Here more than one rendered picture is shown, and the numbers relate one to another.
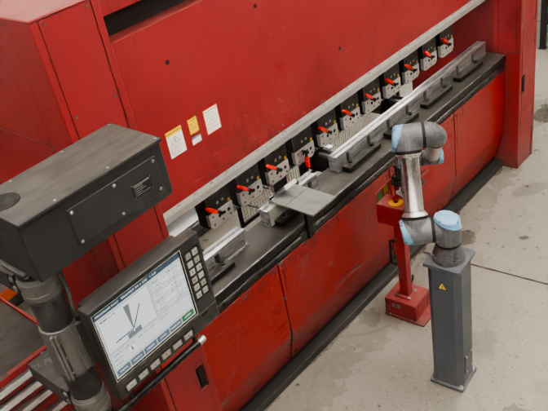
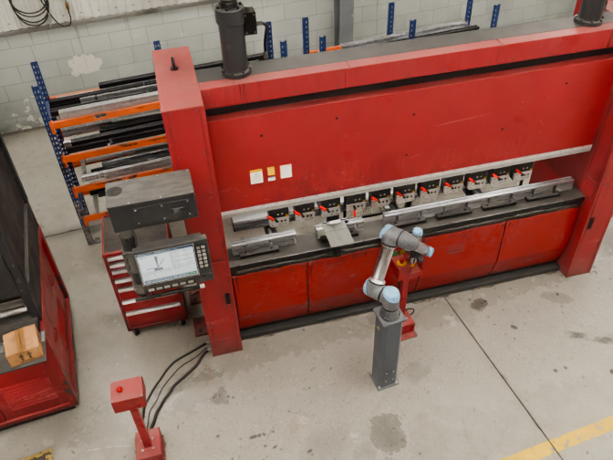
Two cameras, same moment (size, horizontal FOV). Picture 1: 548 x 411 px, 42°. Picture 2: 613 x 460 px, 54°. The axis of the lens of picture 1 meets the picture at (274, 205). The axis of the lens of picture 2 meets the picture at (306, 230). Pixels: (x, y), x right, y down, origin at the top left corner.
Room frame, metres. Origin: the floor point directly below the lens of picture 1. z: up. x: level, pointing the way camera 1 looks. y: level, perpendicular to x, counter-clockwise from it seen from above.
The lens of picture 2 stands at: (-0.22, -1.65, 4.06)
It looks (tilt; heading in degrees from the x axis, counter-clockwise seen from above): 41 degrees down; 30
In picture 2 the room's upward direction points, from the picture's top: 2 degrees counter-clockwise
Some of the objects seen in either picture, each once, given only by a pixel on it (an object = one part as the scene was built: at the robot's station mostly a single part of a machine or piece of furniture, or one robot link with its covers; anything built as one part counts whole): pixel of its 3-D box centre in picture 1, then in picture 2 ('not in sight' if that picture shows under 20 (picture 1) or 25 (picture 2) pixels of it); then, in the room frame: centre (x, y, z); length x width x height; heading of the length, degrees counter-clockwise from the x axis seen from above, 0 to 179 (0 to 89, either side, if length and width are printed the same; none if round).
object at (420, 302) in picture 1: (411, 302); (401, 324); (3.04, -0.67, 0.06); 0.25 x 0.20 x 0.12; 47
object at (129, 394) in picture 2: not in sight; (139, 422); (1.15, 0.50, 0.41); 0.25 x 0.20 x 0.83; 43
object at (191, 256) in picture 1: (148, 308); (174, 261); (1.76, 0.46, 1.42); 0.45 x 0.12 x 0.36; 134
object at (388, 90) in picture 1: (386, 80); (451, 182); (3.65, -0.76, 1.18); 0.15 x 0.09 x 0.17; 133
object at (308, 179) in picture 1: (289, 198); (338, 227); (3.03, -0.08, 0.92); 0.39 x 0.06 x 0.10; 133
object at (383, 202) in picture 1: (399, 201); (406, 263); (3.06, -0.65, 0.75); 0.20 x 0.16 x 0.18; 137
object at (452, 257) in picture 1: (448, 248); (389, 308); (2.51, -0.74, 0.82); 0.15 x 0.15 x 0.10
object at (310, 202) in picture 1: (302, 199); (337, 234); (2.88, -0.15, 1.00); 0.26 x 0.18 x 0.01; 43
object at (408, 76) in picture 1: (405, 66); (474, 177); (3.79, -0.91, 1.18); 0.15 x 0.09 x 0.17; 133
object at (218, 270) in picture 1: (208, 280); (259, 251); (2.54, 0.36, 0.89); 0.30 x 0.05 x 0.03; 133
